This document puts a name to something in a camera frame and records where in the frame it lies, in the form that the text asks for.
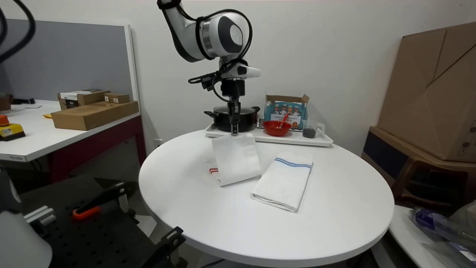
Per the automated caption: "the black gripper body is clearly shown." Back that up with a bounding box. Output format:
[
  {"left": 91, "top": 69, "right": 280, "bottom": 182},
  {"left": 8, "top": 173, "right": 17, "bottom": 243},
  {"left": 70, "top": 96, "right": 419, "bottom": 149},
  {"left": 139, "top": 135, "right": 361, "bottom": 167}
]
[{"left": 221, "top": 79, "right": 246, "bottom": 103}]

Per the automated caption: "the white towel red stripe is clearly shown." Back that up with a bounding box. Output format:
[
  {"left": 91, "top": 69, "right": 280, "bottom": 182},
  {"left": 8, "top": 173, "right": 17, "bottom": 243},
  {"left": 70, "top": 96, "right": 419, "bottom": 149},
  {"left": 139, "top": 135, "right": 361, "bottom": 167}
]
[{"left": 209, "top": 136, "right": 262, "bottom": 187}]

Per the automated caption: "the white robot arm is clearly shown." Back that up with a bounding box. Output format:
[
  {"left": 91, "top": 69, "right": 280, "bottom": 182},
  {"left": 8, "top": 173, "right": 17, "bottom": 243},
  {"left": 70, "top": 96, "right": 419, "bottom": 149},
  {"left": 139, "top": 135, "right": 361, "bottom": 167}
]
[{"left": 157, "top": 0, "right": 261, "bottom": 136}]

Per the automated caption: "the white towel blue stripe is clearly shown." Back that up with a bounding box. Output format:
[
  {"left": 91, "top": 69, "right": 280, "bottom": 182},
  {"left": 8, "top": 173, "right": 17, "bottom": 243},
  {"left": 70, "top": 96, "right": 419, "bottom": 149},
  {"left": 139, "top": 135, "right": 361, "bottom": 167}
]
[{"left": 250, "top": 154, "right": 314, "bottom": 213}]

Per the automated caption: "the black cooking pot with lid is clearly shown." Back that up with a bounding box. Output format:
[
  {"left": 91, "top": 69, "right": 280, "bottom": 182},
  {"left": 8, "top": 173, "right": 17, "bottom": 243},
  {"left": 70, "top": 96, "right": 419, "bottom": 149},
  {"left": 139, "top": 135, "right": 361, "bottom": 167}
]
[{"left": 206, "top": 106, "right": 259, "bottom": 133}]

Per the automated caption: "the colourful cardboard box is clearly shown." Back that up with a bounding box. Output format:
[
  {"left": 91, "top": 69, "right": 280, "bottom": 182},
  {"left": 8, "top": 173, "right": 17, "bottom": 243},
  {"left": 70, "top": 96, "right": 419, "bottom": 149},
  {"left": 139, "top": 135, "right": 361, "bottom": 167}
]
[{"left": 264, "top": 96, "right": 310, "bottom": 130}]

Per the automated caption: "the red bowl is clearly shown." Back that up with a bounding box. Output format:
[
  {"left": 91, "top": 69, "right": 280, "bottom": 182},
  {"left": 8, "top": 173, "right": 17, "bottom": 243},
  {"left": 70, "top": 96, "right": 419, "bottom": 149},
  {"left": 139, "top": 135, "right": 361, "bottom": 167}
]
[{"left": 264, "top": 121, "right": 292, "bottom": 138}]

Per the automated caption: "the small grey cube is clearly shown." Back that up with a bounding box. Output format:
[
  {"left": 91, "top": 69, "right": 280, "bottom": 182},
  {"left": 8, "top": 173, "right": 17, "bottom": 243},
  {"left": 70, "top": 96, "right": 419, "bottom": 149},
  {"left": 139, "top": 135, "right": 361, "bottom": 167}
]
[{"left": 303, "top": 129, "right": 317, "bottom": 139}]

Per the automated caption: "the white tray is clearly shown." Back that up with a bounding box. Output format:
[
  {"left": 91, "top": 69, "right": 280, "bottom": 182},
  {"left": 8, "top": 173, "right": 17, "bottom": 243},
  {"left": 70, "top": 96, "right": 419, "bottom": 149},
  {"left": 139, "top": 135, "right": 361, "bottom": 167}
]
[{"left": 206, "top": 126, "right": 334, "bottom": 148}]

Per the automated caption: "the round white table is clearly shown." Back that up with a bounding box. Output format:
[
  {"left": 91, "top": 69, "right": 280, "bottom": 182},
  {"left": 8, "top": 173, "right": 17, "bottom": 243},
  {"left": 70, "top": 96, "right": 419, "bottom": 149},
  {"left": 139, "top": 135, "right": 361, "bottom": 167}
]
[{"left": 139, "top": 132, "right": 395, "bottom": 268}]

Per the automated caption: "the small wooden box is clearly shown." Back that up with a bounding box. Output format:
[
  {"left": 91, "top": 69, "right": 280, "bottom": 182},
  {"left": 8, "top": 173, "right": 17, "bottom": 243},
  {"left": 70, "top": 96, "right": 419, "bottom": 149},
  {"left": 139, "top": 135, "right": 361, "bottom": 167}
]
[{"left": 105, "top": 93, "right": 131, "bottom": 105}]

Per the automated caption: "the black orange clamp tool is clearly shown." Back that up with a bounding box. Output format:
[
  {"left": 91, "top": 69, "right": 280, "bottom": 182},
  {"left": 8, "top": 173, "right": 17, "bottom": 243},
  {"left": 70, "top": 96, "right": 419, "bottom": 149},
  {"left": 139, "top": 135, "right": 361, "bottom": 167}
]
[{"left": 72, "top": 182, "right": 136, "bottom": 221}]

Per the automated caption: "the flat wooden box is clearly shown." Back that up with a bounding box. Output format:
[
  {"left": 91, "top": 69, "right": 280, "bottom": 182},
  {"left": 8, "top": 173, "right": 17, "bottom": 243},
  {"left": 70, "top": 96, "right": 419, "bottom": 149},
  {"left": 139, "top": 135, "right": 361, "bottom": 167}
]
[{"left": 53, "top": 102, "right": 139, "bottom": 132}]

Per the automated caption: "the white desk with red side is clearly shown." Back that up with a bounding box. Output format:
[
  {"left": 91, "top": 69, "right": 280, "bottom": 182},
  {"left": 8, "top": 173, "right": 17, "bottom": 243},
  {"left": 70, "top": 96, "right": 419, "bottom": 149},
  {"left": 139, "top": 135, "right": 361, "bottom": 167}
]
[{"left": 0, "top": 100, "right": 146, "bottom": 182}]

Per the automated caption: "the open cardboard box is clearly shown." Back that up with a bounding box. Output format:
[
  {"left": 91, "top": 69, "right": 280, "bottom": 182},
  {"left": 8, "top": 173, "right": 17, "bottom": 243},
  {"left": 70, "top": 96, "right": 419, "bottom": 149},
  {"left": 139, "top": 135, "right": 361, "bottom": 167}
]
[{"left": 59, "top": 90, "right": 106, "bottom": 111}]

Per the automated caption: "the black perforated breadboard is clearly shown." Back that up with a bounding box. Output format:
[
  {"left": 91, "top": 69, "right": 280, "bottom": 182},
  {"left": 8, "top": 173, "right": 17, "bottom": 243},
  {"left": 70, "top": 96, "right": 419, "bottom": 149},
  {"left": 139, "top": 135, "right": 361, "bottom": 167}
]
[{"left": 21, "top": 178, "right": 188, "bottom": 268}]

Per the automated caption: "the grey partition panel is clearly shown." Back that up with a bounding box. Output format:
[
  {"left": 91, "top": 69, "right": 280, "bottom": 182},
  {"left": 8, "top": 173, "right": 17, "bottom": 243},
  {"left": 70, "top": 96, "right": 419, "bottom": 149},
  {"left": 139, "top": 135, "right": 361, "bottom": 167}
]
[{"left": 0, "top": 21, "right": 137, "bottom": 100}]

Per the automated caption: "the large cardboard box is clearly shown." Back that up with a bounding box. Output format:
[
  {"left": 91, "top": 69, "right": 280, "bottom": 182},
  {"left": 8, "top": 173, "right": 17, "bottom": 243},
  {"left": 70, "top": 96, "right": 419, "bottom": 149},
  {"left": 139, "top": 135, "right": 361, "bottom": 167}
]
[{"left": 378, "top": 23, "right": 476, "bottom": 163}]

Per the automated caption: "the yellow emergency stop button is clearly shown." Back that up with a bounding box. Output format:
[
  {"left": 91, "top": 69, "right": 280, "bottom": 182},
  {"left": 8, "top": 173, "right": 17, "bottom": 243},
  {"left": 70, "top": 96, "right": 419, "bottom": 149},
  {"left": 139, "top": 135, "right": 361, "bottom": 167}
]
[{"left": 0, "top": 115, "right": 26, "bottom": 142}]

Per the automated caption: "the plastic bag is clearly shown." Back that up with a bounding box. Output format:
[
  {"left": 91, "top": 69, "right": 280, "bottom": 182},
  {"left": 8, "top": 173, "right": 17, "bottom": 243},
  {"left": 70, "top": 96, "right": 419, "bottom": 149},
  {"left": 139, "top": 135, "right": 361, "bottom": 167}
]
[{"left": 411, "top": 202, "right": 476, "bottom": 268}]

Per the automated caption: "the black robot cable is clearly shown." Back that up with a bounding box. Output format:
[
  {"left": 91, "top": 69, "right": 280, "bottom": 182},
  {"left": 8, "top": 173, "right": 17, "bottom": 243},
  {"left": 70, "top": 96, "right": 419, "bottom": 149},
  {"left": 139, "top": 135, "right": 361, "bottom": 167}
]
[{"left": 188, "top": 8, "right": 255, "bottom": 105}]

